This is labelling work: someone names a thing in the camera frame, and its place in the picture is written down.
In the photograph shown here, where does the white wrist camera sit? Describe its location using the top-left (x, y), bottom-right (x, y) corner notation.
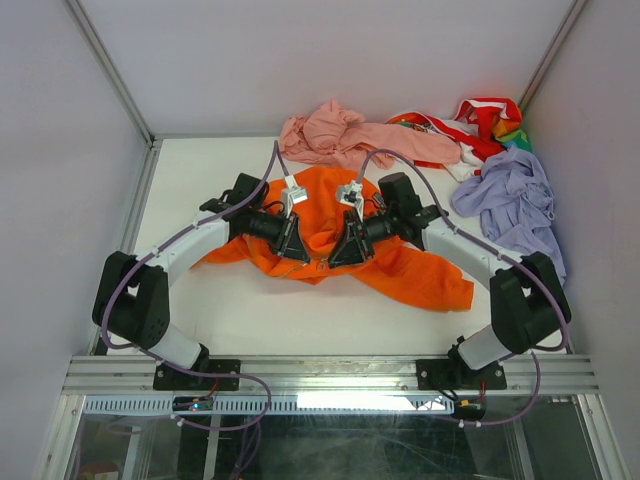
top-left (280, 175), bottom-right (308, 217)
top-left (336, 180), bottom-right (365, 220)

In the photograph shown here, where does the red white garment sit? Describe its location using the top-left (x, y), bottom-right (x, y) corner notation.
top-left (387, 97), bottom-right (522, 183)

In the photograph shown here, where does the lavender shirt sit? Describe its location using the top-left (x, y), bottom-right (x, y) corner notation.
top-left (451, 146), bottom-right (567, 283)

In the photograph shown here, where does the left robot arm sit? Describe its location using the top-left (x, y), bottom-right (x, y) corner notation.
top-left (92, 173), bottom-right (310, 389)

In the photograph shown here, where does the right aluminium frame post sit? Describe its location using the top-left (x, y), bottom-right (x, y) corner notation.
top-left (518, 0), bottom-right (591, 115)

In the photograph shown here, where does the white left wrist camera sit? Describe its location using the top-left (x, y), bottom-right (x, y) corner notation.
top-left (280, 175), bottom-right (308, 217)

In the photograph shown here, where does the slotted cable duct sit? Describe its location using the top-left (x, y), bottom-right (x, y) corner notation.
top-left (84, 392), bottom-right (454, 417)

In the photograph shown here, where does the left aluminium frame post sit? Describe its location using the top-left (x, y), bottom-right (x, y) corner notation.
top-left (62, 0), bottom-right (156, 148)

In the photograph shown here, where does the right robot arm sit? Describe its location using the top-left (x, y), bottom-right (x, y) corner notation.
top-left (328, 173), bottom-right (571, 388)

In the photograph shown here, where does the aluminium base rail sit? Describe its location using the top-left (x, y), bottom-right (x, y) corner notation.
top-left (62, 354), bottom-right (600, 396)

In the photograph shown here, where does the aluminium frame post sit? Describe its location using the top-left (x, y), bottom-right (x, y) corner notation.
top-left (62, 0), bottom-right (156, 148)
top-left (518, 0), bottom-right (591, 115)

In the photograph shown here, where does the rainbow coloured cloth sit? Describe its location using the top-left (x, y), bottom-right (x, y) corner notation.
top-left (492, 109), bottom-right (533, 153)

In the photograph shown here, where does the orange zip jacket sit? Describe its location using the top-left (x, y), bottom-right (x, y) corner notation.
top-left (203, 166), bottom-right (474, 312)

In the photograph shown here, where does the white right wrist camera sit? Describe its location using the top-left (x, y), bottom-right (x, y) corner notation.
top-left (336, 180), bottom-right (365, 220)

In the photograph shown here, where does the pink garment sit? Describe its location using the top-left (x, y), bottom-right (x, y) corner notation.
top-left (279, 99), bottom-right (461, 170)

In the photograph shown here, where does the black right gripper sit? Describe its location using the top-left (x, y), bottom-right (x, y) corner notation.
top-left (327, 208), bottom-right (398, 270)

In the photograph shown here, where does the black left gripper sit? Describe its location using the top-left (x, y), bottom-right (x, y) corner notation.
top-left (247, 208), bottom-right (310, 263)

